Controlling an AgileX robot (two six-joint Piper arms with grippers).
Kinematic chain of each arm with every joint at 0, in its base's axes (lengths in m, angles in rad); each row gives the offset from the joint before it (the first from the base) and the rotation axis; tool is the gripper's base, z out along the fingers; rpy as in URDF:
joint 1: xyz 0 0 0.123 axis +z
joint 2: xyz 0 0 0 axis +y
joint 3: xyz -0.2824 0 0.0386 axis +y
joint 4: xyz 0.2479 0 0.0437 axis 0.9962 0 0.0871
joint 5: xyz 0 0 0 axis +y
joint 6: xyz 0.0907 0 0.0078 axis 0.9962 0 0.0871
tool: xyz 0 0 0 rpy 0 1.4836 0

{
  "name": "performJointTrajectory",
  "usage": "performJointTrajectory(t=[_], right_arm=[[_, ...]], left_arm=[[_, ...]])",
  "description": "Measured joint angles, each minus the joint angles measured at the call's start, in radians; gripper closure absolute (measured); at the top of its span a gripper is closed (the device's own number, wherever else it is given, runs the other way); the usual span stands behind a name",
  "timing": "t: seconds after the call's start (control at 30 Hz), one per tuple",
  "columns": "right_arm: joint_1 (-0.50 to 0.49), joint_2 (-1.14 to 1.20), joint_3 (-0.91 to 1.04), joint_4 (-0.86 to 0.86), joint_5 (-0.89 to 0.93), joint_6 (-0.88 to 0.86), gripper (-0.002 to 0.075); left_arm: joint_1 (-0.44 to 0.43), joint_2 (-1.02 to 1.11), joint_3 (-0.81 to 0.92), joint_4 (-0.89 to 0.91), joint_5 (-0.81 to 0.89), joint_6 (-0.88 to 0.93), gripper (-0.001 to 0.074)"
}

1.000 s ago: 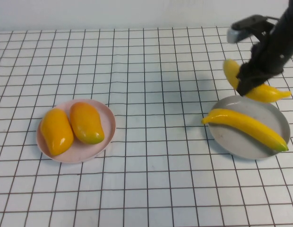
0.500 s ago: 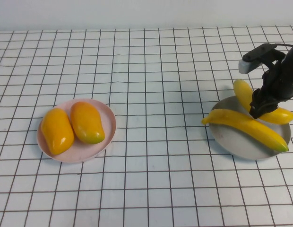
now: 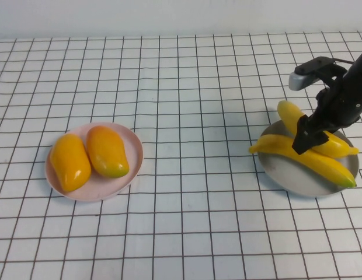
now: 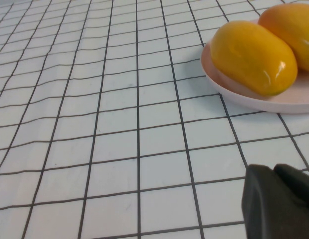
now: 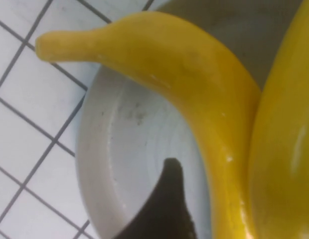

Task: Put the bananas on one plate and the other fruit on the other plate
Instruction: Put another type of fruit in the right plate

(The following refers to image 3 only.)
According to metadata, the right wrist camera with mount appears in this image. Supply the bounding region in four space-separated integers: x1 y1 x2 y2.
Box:
288 56 349 92

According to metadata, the plain orange mango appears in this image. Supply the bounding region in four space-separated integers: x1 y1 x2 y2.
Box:
50 133 92 193

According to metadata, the orange mango green tip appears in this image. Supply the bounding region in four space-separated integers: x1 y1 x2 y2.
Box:
86 125 130 179

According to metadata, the grey round plate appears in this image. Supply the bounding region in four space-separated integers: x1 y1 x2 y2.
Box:
257 119 359 199

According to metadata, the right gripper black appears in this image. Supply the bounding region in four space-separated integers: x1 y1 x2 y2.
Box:
292 72 362 156

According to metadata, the pink round plate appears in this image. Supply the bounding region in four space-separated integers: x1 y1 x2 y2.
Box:
45 121 144 201

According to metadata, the yellow plastic banana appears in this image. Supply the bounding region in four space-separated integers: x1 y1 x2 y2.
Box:
248 134 357 188
277 100 360 159

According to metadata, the white checked tablecloth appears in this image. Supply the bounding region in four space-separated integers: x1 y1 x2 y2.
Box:
0 31 362 280

